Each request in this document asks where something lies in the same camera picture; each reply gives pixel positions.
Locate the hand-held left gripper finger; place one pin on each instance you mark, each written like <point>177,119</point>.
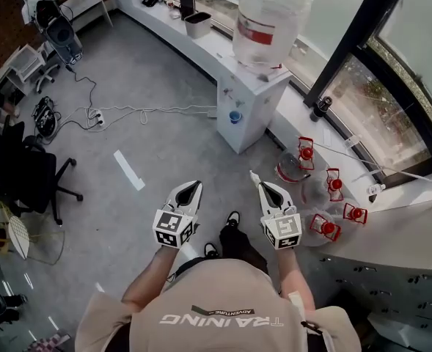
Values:
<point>195,202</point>
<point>175,196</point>

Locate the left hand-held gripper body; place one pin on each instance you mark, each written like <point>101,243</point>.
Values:
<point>171,227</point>

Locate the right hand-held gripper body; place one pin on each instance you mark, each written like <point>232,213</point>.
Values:
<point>283,229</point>

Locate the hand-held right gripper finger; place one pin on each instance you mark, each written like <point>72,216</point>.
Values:
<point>265,205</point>
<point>283,196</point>

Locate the blue cup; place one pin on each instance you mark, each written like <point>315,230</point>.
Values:
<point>235,117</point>

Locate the person's right forearm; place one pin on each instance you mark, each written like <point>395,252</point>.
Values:
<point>292,277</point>

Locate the person's left forearm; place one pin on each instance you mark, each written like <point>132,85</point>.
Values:
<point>153,277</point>

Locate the empty water jug red label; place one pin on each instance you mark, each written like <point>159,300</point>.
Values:
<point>290,169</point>

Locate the black and white right shoe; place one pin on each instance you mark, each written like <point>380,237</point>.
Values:
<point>233,218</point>

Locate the black and white shoe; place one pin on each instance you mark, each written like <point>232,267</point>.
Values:
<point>211,249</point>
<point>233,218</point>

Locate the black trousers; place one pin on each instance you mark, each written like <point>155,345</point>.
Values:
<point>241,244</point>

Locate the black and white left shoe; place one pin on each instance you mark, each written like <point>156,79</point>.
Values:
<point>211,249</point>

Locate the long white power strip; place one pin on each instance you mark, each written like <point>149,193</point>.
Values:
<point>212,113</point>

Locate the white water dispenser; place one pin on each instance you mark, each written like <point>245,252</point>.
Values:
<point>248,112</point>

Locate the beige printed t-shirt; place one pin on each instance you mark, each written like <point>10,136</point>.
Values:
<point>219,306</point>

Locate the black thermos bottle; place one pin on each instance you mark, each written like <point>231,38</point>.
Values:
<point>320,109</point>

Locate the white power strip with plugs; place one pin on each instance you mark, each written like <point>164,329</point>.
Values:
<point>96,117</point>

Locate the grey metal locker cabinet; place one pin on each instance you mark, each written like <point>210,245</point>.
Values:
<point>391,262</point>

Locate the black office chair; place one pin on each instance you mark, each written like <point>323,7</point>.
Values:
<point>25,174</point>

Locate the black framed window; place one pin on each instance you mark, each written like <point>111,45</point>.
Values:
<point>347,50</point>

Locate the red white checkered cloth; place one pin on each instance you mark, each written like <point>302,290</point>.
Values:
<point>50,343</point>

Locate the beige waste bin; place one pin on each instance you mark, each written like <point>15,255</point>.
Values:
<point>198,26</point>

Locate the large clear water jug blue cap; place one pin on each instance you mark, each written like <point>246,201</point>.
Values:
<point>270,20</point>

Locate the small black object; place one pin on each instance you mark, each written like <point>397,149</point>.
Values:
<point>149,1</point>

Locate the white swivel chair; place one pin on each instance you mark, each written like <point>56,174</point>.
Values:
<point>28,64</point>

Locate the white shelf desk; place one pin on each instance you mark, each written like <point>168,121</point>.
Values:
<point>87,2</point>

